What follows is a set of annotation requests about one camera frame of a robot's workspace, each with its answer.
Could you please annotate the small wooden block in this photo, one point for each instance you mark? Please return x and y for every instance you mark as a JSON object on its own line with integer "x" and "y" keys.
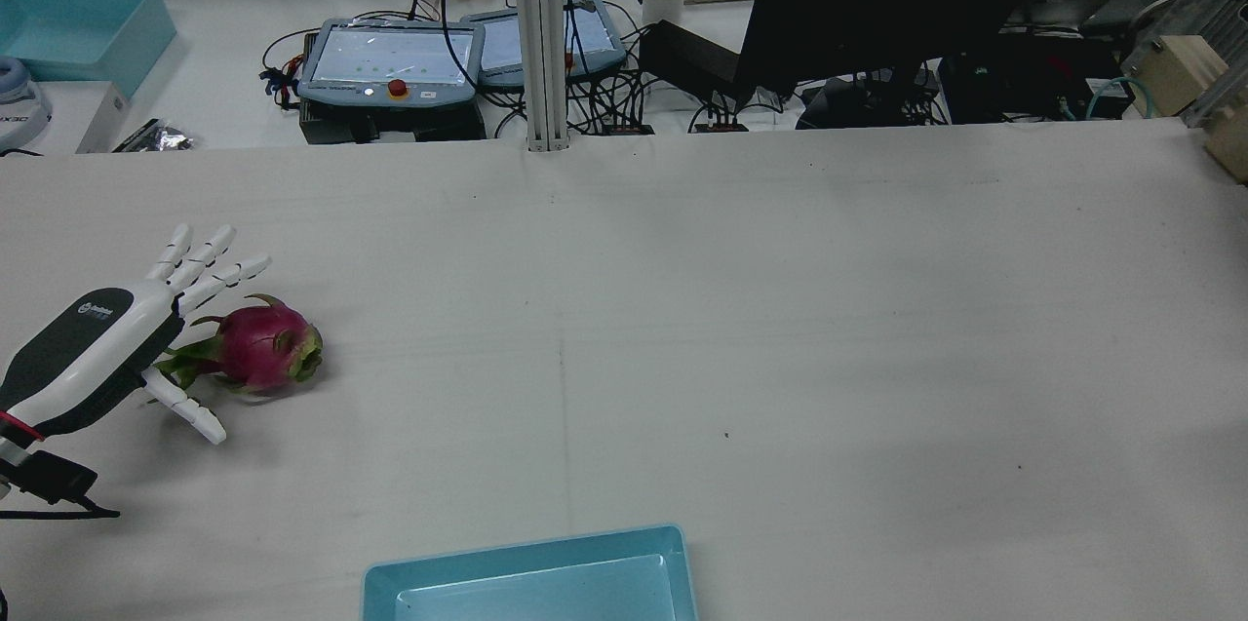
{"x": 1230, "y": 143}

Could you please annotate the grey teach pendant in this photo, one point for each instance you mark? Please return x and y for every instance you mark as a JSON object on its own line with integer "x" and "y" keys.
{"x": 595, "y": 36}

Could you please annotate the pink dragon fruit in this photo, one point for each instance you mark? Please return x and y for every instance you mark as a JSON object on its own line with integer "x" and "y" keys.
{"x": 258, "y": 343}

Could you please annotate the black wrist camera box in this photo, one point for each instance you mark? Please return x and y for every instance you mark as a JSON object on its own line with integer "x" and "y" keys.
{"x": 49, "y": 478}

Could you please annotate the light blue plastic tray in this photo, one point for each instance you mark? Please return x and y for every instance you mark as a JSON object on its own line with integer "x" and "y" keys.
{"x": 546, "y": 582}

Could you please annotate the black box under pendant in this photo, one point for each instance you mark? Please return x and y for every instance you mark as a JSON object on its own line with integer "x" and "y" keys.
{"x": 390, "y": 124}

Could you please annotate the white round device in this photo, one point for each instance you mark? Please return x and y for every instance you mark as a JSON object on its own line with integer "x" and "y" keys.
{"x": 19, "y": 109}

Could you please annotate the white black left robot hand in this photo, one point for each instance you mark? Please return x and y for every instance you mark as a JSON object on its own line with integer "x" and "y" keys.
{"x": 93, "y": 348}

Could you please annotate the teach pendant with red button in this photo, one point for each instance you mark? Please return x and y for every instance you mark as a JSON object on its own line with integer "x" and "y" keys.
{"x": 390, "y": 60}

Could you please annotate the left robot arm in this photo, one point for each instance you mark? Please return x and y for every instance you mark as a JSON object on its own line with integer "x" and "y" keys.
{"x": 10, "y": 450}

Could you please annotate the light blue storage box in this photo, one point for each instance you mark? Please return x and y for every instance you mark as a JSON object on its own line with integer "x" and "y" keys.
{"x": 68, "y": 26}

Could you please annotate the silver foil packet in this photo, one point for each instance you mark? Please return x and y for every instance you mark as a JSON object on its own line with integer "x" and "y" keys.
{"x": 156, "y": 137}

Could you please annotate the large wooden block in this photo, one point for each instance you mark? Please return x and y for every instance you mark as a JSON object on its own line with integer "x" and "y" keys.
{"x": 1175, "y": 70}

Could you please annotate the aluminium profile post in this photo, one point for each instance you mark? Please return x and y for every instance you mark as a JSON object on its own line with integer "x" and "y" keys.
{"x": 541, "y": 36}

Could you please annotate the white cardboard box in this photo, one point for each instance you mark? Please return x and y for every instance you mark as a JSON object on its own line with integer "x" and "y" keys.
{"x": 102, "y": 119}

